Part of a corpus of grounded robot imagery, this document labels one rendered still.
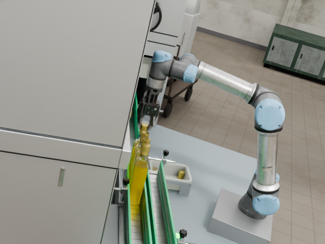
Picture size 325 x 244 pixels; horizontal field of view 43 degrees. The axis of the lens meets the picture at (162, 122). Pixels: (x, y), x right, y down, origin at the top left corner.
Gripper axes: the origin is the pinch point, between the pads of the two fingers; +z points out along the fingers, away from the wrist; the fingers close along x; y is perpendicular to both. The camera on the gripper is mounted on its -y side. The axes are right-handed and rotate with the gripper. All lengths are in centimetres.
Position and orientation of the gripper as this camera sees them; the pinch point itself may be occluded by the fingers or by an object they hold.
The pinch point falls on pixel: (144, 126)
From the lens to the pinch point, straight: 186.6
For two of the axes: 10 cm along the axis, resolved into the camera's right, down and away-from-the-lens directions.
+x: 9.7, 1.8, 1.7
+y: 0.8, 4.2, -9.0
